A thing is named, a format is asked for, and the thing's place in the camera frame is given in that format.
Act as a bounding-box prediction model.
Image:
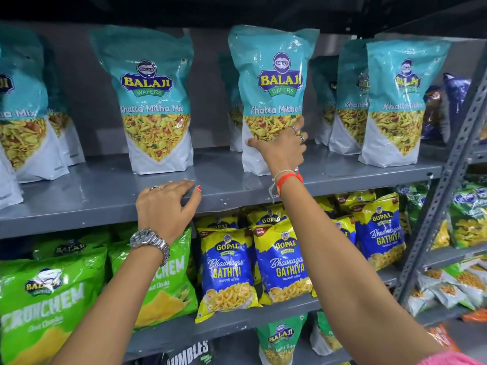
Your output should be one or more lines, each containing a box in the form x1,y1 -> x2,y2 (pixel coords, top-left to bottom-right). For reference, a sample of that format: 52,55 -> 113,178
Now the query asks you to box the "person's left hand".
135,179 -> 202,244

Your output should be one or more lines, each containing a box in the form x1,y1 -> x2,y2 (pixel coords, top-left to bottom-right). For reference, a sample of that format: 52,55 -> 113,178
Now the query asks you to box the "person's right hand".
247,116 -> 308,176

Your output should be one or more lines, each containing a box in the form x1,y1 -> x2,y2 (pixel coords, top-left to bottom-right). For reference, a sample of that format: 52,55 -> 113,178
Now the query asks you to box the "teal snack pouch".
228,25 -> 320,176

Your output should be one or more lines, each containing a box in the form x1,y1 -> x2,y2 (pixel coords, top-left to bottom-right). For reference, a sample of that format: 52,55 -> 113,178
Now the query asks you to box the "person's left forearm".
50,244 -> 165,365

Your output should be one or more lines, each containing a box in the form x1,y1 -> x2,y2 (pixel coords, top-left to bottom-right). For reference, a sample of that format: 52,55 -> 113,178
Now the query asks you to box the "person's right forearm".
279,176 -> 444,365

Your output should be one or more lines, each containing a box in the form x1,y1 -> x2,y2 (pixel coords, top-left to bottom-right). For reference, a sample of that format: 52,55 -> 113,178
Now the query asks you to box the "silver metal wristwatch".
129,229 -> 171,267

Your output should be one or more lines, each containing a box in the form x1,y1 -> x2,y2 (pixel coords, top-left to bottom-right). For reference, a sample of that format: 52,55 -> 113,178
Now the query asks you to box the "row of blue yellow packets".
194,190 -> 407,324

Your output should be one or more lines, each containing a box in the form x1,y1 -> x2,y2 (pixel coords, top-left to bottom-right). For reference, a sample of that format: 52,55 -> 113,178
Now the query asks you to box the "grey metal shelving unit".
0,0 -> 487,365

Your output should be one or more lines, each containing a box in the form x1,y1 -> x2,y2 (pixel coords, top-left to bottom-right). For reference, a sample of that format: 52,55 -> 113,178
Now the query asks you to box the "row of teal pouches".
0,24 -> 452,210

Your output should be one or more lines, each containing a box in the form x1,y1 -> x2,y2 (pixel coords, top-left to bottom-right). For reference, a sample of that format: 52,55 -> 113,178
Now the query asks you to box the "black snack packet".
167,339 -> 214,365

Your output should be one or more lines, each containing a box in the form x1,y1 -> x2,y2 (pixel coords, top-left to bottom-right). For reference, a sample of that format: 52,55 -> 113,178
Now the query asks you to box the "green white snack pouch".
310,311 -> 344,356
257,315 -> 307,365

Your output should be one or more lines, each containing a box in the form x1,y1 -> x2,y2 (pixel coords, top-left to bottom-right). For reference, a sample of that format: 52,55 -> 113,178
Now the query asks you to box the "dark green snack packet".
397,183 -> 433,234

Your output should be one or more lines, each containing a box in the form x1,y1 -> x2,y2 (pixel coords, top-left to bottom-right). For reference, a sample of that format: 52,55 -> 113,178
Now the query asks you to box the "purple snack packet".
421,85 -> 446,141

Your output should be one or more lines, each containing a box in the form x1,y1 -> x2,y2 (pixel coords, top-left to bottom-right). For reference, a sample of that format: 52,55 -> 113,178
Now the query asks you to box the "large green chips bag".
0,246 -> 109,365

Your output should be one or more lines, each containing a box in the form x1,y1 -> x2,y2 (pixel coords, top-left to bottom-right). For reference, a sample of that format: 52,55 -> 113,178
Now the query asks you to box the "shiny blue snack packet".
442,73 -> 473,143

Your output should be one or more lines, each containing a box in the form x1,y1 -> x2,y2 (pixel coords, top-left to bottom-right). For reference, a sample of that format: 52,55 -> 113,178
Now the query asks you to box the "green yellow snack packet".
448,181 -> 487,250

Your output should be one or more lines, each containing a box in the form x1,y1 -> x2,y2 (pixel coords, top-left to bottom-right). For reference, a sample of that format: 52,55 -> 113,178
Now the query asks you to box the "pile of white green pouches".
405,254 -> 487,318

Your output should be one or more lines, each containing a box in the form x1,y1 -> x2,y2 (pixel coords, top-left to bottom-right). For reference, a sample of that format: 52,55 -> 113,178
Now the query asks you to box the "orange snack packet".
427,324 -> 462,353
461,308 -> 487,324

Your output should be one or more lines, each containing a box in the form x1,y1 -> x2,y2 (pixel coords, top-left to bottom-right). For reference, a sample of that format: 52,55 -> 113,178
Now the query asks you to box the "pink sleeve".
418,350 -> 484,365

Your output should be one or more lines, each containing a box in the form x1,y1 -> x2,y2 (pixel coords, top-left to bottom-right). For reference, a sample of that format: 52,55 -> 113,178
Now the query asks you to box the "white thread bracelet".
268,169 -> 297,204

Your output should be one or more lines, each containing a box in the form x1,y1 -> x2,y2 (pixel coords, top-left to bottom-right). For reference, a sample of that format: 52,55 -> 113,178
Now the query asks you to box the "orange thread bracelet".
275,172 -> 304,197

